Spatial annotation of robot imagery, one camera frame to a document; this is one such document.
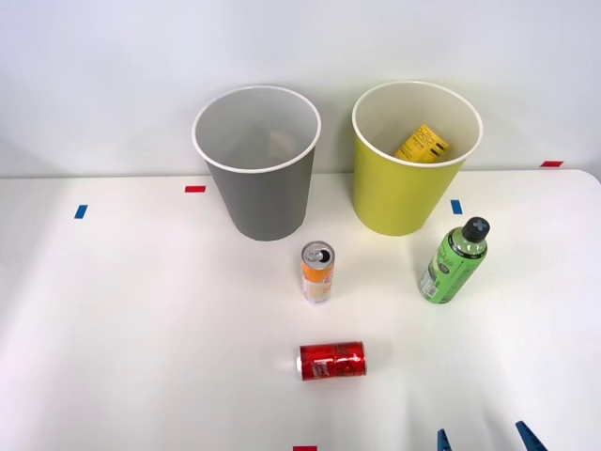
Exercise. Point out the grey plastic waste bin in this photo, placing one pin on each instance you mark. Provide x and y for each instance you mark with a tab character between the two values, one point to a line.
267	202

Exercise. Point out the red drink can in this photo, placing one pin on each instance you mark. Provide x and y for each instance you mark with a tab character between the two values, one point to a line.
333	362

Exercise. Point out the orange drink can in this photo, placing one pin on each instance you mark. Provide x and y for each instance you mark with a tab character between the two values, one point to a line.
318	279

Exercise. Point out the green plastic bottle black cap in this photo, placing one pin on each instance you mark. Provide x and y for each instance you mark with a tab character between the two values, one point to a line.
448	272

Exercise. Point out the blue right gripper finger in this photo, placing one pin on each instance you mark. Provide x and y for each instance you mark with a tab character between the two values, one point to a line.
443	442
531	439

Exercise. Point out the yellow-green plastic waste bin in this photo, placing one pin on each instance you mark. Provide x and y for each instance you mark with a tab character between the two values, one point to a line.
394	197

